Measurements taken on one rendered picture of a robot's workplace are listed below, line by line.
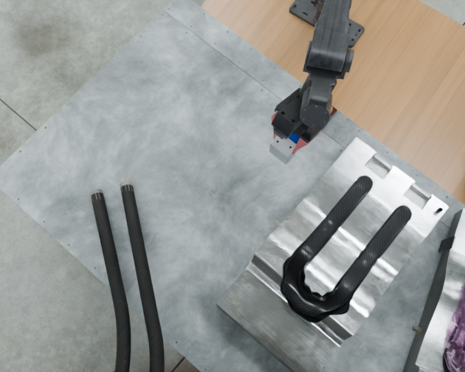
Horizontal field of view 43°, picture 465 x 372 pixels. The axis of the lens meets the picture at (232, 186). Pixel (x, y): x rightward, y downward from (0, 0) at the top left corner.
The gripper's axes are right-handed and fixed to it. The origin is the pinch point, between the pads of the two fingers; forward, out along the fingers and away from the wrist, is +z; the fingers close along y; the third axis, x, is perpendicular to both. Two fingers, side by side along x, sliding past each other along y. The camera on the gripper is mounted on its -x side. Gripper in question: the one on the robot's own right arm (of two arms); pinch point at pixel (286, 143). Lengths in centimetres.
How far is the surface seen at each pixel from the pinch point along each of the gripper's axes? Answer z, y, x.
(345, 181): 3.8, 14.9, 6.6
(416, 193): 1.4, 29.1, 15.9
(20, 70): 89, -120, 36
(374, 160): 1.4, 17.0, 16.1
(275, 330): 23.1, 23.8, -23.5
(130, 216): 25.0, -17.6, -24.6
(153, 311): 26.1, 1.9, -37.9
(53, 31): 79, -123, 55
